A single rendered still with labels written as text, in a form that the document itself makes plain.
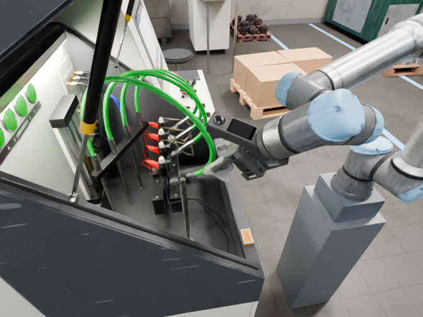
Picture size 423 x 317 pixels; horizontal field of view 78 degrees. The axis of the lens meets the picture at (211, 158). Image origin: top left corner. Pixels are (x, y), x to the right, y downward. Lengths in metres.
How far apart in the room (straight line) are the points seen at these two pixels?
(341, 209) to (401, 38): 0.61
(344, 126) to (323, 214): 0.80
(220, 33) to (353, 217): 4.26
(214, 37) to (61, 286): 4.65
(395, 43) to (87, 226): 0.74
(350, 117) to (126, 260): 0.50
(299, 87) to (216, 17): 4.42
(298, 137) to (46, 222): 0.44
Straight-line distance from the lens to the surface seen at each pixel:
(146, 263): 0.64
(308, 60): 3.72
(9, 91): 0.65
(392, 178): 1.00
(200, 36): 4.97
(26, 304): 0.82
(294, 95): 0.58
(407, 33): 0.79
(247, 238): 0.84
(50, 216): 0.52
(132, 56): 1.07
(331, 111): 0.41
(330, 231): 1.15
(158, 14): 5.57
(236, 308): 0.96
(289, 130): 0.45
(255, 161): 0.55
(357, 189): 1.11
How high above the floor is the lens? 1.67
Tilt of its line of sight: 41 degrees down
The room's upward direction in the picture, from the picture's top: straight up
